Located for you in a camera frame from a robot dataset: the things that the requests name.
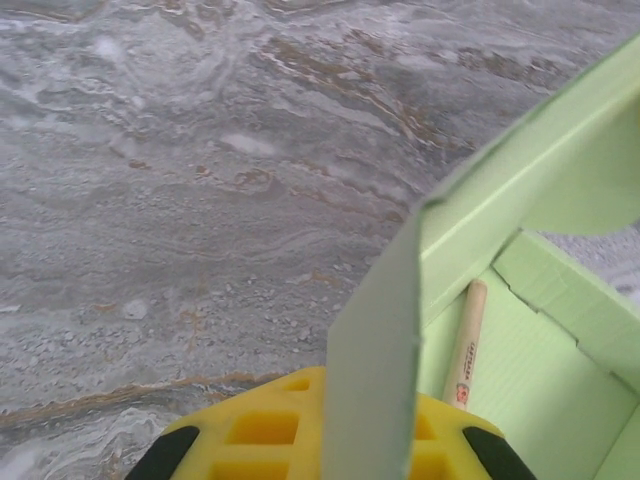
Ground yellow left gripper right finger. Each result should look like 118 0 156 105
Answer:
414 392 539 480

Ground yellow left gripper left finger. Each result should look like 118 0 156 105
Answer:
124 366 331 480

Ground light green paper box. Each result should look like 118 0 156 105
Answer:
322 32 640 480

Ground wooden chopstick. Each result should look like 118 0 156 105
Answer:
441 279 489 412

